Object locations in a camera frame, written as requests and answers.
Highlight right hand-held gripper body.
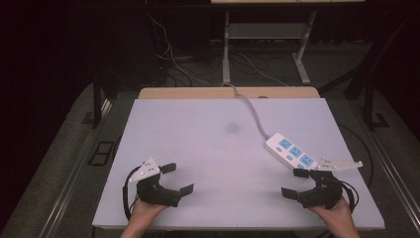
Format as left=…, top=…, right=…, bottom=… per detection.
left=296, top=157, right=364, bottom=210

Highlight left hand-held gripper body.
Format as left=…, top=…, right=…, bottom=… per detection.
left=128, top=157, right=182, bottom=208

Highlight person's left hand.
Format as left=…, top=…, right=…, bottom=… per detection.
left=129, top=194, right=170, bottom=229

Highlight person's right hand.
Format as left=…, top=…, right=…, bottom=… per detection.
left=308, top=196, right=355, bottom=230

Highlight white power strip blue sockets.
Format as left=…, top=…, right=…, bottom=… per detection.
left=263, top=132, right=320, bottom=172

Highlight black metal stand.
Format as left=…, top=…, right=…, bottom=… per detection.
left=362, top=78, right=390, bottom=131
left=81, top=70, right=115, bottom=130

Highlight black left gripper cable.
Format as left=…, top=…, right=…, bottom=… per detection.
left=122, top=165, right=144, bottom=222

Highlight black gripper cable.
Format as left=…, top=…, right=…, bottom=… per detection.
left=122, top=165, right=144, bottom=222
left=340, top=179, right=360, bottom=213

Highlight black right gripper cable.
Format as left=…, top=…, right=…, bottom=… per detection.
left=340, top=179, right=360, bottom=213

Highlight thin black floor cable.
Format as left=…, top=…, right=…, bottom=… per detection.
left=336, top=122, right=375, bottom=190

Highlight black floor frame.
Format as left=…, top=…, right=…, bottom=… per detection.
left=87, top=141, right=116, bottom=167

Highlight aluminium floor rail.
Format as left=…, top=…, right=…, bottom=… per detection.
left=39, top=98, right=113, bottom=238
left=358, top=108, right=420, bottom=232

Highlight grey power strip cable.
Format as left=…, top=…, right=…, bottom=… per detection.
left=220, top=82, right=273, bottom=141

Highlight white floor cable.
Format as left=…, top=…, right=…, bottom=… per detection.
left=146, top=12, right=214, bottom=88

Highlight grey metal desk frame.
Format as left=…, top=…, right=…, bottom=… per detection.
left=221, top=9, right=319, bottom=86

